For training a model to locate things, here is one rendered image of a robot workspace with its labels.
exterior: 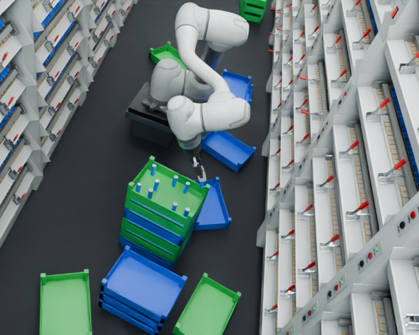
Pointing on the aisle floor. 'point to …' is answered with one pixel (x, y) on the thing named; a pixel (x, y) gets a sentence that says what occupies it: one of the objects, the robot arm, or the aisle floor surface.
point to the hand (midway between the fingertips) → (201, 173)
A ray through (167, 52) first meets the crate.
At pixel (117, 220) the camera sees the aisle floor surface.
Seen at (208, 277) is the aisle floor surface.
